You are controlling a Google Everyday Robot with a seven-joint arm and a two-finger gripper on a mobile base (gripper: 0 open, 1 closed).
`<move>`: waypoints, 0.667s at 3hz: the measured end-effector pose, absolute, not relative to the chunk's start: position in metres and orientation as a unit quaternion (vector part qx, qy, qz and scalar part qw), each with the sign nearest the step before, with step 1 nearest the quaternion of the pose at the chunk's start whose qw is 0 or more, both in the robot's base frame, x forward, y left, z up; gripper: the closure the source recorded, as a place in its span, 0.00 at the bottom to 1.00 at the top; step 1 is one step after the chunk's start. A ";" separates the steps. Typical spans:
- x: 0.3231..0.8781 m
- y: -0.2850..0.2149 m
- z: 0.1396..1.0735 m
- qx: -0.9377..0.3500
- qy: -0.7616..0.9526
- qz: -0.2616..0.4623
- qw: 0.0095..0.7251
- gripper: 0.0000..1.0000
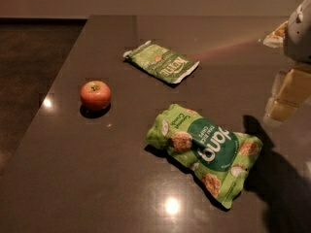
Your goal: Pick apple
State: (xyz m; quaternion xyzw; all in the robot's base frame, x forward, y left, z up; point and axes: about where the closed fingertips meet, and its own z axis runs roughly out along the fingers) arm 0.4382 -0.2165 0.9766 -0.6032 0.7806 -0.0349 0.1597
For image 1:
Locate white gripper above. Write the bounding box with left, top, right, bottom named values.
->
left=262, top=0, right=311, bottom=125

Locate red apple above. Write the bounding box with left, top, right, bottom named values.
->
left=80, top=81, right=112, bottom=111

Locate green Kettle chips bag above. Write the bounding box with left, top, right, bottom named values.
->
left=123, top=41, right=199, bottom=84

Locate green Pang rice chips bag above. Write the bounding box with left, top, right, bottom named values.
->
left=147, top=104, right=262, bottom=209

